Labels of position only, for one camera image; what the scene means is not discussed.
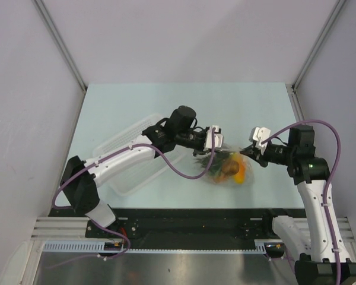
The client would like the brown kiwi toy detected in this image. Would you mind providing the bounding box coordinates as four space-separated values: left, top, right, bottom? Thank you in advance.
221 160 240 176

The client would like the clear zip top bag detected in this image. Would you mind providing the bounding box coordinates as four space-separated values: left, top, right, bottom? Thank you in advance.
202 144 255 187

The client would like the orange papaya slice toy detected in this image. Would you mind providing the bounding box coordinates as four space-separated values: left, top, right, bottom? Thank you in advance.
233 155 246 184

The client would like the toy pineapple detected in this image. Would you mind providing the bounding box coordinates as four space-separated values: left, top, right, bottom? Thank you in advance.
195 152 230 183

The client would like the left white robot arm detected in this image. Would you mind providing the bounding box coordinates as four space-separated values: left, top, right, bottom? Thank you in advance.
59 106 218 238

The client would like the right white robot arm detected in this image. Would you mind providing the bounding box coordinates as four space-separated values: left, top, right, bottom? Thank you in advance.
241 124 356 284

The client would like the white plastic basket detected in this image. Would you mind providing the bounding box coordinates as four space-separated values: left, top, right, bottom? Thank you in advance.
92 113 183 197

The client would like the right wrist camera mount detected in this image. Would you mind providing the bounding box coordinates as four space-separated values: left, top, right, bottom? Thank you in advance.
249 126 271 150

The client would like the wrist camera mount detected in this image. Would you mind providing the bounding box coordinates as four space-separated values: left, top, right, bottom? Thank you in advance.
249 126 271 150
204 125 224 151

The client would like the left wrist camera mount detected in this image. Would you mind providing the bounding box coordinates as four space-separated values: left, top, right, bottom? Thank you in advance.
204 125 224 151

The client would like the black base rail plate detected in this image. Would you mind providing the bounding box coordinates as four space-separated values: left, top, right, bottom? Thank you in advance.
49 208 335 250

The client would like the white cable duct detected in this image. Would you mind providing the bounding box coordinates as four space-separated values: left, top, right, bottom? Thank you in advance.
42 240 284 255

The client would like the right aluminium frame post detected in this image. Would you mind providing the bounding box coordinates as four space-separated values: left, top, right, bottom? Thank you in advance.
292 0 348 90

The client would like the aluminium frame post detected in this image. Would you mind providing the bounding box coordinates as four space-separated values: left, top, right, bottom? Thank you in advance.
292 0 348 90
31 0 88 91

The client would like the left aluminium frame post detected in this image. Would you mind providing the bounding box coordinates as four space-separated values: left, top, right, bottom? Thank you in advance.
31 0 88 91

